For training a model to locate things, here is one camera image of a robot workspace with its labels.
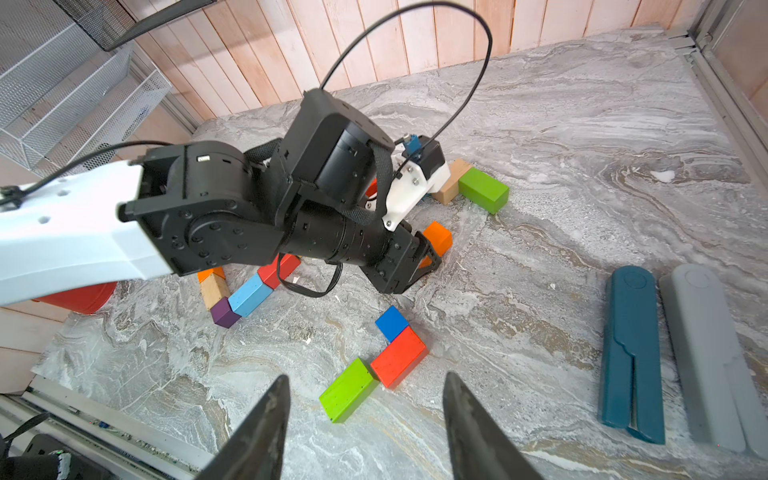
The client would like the light blue block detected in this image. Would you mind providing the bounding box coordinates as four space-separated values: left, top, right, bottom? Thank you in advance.
229 274 273 317

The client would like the grey stapler tool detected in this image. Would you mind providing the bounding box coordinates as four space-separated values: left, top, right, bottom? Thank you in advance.
659 264 767 459

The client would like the white wire shelf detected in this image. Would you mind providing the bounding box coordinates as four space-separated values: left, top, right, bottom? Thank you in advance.
1 1 171 177

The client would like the red block front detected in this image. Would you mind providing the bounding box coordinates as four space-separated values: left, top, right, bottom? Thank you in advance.
257 254 301 290

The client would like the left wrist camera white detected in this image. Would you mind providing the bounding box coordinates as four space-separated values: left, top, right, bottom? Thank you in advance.
382 135 451 232

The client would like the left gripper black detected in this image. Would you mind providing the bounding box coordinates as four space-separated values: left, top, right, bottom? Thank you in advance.
360 227 442 294

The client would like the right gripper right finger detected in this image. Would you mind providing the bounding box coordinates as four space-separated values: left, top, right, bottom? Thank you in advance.
443 371 542 479

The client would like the green block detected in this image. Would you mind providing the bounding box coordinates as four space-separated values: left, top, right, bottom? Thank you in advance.
319 358 379 423
459 167 509 214

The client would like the red pen holder cup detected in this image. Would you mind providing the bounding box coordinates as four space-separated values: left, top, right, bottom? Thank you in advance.
35 282 118 315

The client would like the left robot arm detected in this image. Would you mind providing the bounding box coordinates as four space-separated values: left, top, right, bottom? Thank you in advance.
1 89 450 305

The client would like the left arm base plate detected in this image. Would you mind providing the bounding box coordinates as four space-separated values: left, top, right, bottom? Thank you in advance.
1 434 112 479

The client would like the red block pair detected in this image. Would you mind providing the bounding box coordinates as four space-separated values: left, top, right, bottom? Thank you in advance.
365 179 378 198

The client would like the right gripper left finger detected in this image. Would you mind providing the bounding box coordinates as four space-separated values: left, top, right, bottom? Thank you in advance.
196 374 291 480

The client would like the blue cube block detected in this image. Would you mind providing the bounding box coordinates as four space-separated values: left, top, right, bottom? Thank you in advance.
375 306 409 343

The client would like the teal stapler tool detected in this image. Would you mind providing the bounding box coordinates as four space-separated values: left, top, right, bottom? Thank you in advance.
598 266 665 445

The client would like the orange block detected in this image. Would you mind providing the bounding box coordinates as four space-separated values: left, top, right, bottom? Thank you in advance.
423 221 453 258
197 267 226 283

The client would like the natural wood block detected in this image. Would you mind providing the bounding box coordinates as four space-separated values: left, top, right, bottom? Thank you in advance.
431 159 472 205
199 274 230 311

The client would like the purple cube block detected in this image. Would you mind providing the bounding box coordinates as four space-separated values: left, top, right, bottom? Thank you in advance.
210 297 241 328

